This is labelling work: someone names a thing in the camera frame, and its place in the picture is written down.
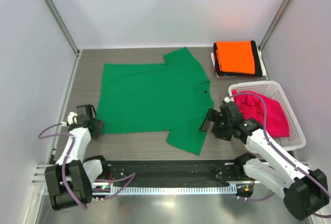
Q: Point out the green t-shirt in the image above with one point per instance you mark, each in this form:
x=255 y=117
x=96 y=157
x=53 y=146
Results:
x=172 y=96

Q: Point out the left aluminium frame post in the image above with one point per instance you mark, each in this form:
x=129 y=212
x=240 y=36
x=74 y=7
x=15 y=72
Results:
x=62 y=26

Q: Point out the folded orange t-shirt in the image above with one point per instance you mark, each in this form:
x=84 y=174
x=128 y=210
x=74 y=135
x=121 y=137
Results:
x=235 y=56

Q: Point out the aluminium frame post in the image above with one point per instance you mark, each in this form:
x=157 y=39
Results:
x=62 y=26
x=274 y=23

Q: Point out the folded black t-shirt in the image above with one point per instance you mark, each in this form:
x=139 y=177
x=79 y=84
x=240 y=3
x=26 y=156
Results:
x=258 y=70

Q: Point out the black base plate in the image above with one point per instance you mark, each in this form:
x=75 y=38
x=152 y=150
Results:
x=178 y=173

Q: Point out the right aluminium frame post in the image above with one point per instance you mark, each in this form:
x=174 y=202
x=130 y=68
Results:
x=274 y=23

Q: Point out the pink t-shirt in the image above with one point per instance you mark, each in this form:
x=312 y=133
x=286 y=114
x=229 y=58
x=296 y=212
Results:
x=257 y=106

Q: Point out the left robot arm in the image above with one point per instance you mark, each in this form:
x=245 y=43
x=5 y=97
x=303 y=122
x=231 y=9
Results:
x=69 y=182

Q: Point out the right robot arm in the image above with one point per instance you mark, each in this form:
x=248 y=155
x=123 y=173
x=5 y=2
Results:
x=303 y=191

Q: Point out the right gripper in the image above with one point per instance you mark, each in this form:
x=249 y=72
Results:
x=215 y=116

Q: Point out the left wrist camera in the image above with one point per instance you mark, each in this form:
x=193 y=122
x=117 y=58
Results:
x=71 y=118

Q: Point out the white slotted cable duct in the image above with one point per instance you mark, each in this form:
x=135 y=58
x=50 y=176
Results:
x=143 y=191

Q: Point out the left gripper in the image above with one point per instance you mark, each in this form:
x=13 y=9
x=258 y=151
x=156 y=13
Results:
x=99 y=125

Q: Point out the white plastic basket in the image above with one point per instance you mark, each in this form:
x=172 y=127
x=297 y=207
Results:
x=273 y=90

